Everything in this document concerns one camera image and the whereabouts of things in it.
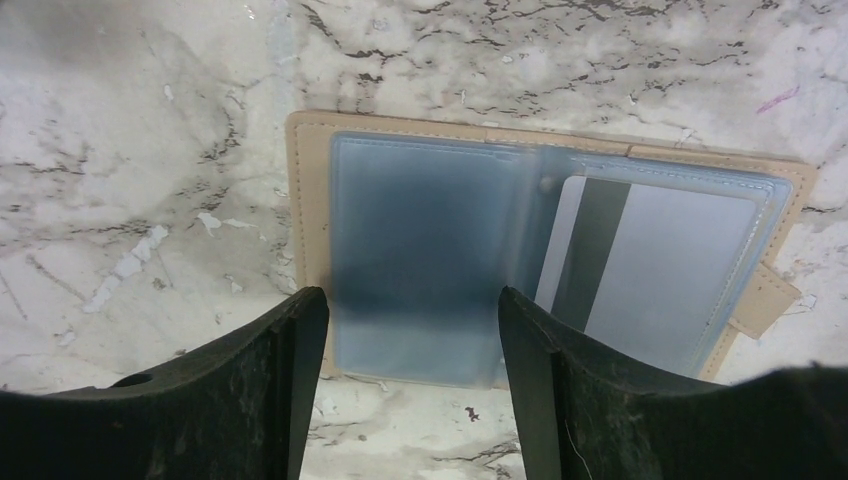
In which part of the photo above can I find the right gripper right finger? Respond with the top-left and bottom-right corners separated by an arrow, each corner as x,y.
498,287 -> 847,479

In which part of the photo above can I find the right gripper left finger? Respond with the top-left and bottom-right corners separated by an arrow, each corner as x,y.
1,287 -> 329,479

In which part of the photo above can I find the beige card holder wallet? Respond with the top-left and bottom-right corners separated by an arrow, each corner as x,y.
286,110 -> 816,388

